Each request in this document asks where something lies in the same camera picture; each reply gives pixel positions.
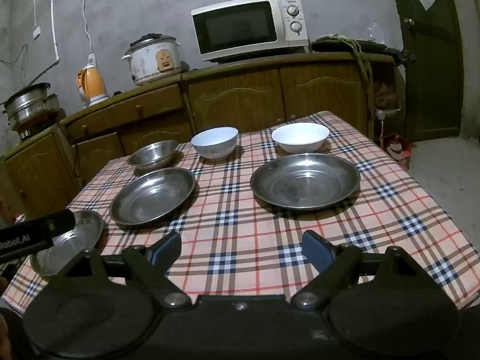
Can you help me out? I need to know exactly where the small steel plate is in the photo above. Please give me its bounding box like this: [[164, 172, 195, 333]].
[[31, 210, 104, 276]]

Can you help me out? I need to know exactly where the wooden kitchen cabinet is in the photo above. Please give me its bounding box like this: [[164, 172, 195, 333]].
[[0, 52, 398, 233]]

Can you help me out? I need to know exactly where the large steel plate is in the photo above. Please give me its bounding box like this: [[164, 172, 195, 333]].
[[250, 153, 361, 211]]

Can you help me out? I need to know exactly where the dark flat appliance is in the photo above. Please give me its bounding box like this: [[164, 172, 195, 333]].
[[311, 35, 415, 64]]

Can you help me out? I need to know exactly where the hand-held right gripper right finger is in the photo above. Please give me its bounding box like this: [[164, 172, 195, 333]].
[[290, 230, 432, 310]]

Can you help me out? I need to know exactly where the small steel bowl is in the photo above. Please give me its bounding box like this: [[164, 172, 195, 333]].
[[127, 140, 180, 170]]

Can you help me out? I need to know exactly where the portable stove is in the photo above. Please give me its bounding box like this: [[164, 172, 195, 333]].
[[15, 109, 66, 139]]

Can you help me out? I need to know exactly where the white wall conduit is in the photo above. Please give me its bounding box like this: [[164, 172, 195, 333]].
[[20, 0, 61, 87]]

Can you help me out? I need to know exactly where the orange electric kettle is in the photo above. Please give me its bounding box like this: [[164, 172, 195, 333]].
[[76, 64, 109, 108]]

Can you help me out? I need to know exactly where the dark green door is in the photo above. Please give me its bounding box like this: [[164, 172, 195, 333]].
[[386, 0, 464, 143]]

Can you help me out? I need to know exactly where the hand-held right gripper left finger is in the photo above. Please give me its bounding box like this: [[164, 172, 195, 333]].
[[52, 230, 193, 308]]

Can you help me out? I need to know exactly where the green strap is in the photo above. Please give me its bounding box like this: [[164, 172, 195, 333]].
[[330, 34, 374, 94]]

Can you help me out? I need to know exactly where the white microwave oven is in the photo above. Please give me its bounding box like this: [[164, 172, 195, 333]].
[[191, 0, 310, 62]]

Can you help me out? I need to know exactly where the white rice cooker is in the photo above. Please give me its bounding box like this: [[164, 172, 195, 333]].
[[121, 34, 182, 86]]

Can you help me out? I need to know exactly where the red bag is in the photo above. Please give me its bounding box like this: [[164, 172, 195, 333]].
[[377, 134, 412, 169]]

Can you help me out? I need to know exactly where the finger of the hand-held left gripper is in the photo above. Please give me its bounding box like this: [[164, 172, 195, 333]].
[[47, 209, 76, 241]]

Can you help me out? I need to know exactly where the shallow white bowl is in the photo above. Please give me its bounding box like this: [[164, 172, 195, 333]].
[[272, 122, 330, 154]]

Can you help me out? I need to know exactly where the deep white bowl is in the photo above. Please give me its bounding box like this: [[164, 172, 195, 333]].
[[191, 127, 239, 160]]

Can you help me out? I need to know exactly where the medium steel plate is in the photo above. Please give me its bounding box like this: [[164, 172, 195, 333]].
[[110, 167, 196, 226]]

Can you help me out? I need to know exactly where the plaid tablecloth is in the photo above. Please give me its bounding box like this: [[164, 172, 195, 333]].
[[2, 110, 480, 310]]

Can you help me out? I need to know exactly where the steel steamer pot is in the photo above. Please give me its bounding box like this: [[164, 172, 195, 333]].
[[3, 82, 61, 124]]

